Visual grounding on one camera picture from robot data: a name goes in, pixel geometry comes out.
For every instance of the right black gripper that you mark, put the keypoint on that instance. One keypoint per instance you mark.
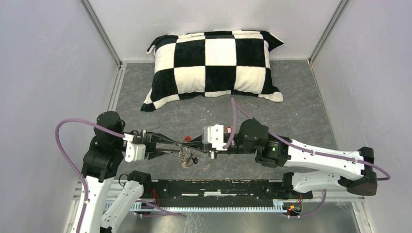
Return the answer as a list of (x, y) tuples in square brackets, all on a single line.
[(197, 144)]

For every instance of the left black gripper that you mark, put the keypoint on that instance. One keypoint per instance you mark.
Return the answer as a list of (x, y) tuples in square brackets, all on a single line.
[(151, 146)]

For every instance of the metal keyring with red handle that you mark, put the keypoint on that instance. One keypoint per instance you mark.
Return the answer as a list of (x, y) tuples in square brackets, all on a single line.
[(184, 157)]

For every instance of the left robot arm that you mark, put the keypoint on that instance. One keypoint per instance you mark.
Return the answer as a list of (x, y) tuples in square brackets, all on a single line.
[(108, 148)]

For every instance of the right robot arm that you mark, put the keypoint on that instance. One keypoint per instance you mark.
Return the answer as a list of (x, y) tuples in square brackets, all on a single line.
[(331, 169)]

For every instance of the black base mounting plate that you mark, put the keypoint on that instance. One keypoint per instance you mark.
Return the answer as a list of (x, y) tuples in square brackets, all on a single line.
[(219, 193)]

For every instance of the black white checkered pillow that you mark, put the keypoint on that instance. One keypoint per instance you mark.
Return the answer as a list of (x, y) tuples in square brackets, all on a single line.
[(212, 64)]

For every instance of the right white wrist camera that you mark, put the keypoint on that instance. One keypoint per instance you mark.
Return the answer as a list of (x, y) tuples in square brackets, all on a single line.
[(214, 135)]

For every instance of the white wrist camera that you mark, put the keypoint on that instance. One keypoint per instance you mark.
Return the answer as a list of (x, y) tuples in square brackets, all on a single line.
[(214, 135), (135, 149)]

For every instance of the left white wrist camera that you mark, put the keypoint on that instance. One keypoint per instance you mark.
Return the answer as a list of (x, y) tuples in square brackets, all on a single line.
[(135, 149)]

